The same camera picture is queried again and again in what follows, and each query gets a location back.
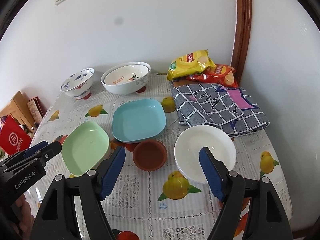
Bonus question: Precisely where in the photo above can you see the light blue square plate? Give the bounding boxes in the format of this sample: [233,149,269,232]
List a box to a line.
[112,99,167,143]

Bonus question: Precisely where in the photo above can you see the brown small dish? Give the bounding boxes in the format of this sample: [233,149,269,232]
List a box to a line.
[133,139,168,172]

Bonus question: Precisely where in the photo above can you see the white ceramic bowl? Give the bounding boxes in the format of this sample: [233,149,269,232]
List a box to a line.
[174,125,236,184]

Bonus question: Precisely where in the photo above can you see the person's left hand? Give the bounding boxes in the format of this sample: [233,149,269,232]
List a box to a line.
[11,194,35,239]

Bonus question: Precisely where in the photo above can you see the red paper bag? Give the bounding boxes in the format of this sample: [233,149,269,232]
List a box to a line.
[0,115,31,155]

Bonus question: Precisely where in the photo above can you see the dark red patterned box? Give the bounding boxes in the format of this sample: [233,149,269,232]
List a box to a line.
[27,96,47,125]

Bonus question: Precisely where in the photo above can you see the wooden box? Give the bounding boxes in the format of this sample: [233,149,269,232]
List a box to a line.
[1,91,35,132]

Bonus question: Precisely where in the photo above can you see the blue floral porcelain bowl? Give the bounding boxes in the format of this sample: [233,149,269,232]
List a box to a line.
[60,68,95,99]

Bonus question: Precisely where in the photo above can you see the large white patterned bowl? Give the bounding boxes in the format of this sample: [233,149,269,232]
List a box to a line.
[100,62,151,95]

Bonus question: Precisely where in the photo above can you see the lemon print inner bowl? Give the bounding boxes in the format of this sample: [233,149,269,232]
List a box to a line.
[103,63,150,86]

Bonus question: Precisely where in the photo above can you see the grey checked folded cloth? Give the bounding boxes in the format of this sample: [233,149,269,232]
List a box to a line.
[171,83,270,138]

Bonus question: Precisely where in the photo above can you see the red chip bag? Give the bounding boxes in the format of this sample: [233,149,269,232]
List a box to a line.
[185,64,238,88]

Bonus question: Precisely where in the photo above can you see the yellow chip bag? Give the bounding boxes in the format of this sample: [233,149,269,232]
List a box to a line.
[167,50,216,81]

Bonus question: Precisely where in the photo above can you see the brown wooden door frame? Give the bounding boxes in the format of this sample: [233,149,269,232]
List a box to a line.
[231,0,252,85]

